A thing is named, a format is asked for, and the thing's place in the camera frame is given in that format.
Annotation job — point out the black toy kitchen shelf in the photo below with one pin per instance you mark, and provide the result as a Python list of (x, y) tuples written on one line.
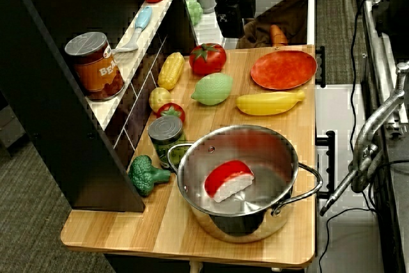
[(41, 100)]

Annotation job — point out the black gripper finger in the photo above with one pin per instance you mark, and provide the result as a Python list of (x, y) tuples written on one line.
[(231, 20)]

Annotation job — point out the yellow toy banana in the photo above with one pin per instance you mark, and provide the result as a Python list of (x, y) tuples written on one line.
[(268, 103)]

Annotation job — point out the yellow toy corn cob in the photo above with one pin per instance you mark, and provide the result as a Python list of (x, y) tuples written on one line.
[(171, 71)]

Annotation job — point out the green toy broccoli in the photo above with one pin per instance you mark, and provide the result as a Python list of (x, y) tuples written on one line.
[(143, 175)]

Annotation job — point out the light green toy lettuce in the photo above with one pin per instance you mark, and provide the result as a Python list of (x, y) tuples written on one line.
[(194, 11)]

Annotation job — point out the orange toy carrot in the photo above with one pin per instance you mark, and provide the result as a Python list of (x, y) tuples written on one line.
[(277, 34)]

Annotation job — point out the silver metal pot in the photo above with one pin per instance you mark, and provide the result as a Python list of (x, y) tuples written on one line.
[(243, 225)]

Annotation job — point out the large red toy tomato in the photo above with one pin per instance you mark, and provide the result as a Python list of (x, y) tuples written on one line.
[(207, 60)]

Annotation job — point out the red white toy sushi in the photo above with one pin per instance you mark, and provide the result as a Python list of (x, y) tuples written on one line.
[(228, 180)]

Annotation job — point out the small red toy strawberry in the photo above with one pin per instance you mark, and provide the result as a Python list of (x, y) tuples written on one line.
[(172, 112)]

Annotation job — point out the aluminium frame rail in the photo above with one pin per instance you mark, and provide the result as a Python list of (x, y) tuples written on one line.
[(374, 36)]

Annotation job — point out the brown cloth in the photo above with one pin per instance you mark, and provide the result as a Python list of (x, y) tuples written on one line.
[(289, 14)]

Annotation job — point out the white toy sink basin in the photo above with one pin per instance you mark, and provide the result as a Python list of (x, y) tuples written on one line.
[(207, 31)]

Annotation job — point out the green toy pickle can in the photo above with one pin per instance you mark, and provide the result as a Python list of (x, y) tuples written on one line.
[(166, 138)]

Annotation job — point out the orange jar on shelf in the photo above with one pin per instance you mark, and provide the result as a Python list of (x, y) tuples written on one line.
[(96, 68)]

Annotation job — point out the yellow toy potato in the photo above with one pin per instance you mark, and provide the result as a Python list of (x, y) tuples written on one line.
[(159, 98)]

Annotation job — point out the light green toy lemon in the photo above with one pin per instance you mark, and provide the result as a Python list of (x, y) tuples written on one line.
[(212, 89)]

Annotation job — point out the red round plate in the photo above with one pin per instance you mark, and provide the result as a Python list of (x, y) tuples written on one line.
[(282, 69)]

